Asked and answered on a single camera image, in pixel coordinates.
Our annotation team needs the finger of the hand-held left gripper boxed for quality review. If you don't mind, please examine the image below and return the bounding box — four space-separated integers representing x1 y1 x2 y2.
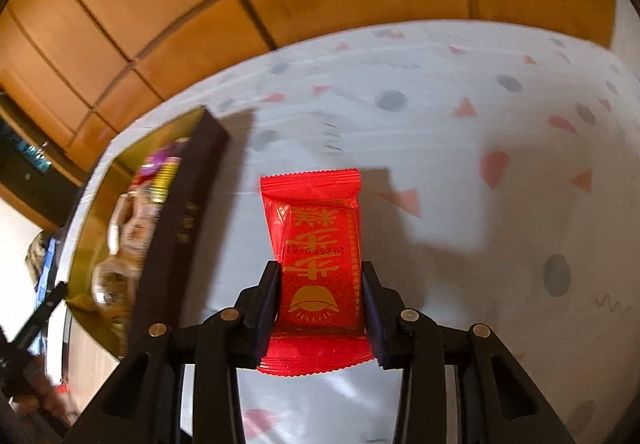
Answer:
11 281 68 350

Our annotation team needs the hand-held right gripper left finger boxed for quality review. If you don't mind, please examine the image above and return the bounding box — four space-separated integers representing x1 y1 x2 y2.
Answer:
62 262 281 444

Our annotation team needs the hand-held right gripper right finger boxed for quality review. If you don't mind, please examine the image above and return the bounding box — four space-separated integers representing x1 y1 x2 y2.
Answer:
361 262 576 444

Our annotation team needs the tan snack packet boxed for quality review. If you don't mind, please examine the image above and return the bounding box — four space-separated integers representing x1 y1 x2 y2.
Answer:
92 264 141 340

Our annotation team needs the bright red snack packet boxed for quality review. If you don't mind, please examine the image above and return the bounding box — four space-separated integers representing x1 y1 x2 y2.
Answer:
256 169 377 375

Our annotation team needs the black and gold tin box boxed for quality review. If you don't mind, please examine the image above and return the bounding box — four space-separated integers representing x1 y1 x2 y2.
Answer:
62 106 230 360

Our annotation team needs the clear snack packet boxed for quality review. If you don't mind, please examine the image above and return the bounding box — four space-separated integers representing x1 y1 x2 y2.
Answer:
112 189 161 269

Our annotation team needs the purple snack packet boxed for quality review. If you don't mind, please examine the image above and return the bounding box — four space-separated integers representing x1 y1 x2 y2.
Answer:
137 149 182 177

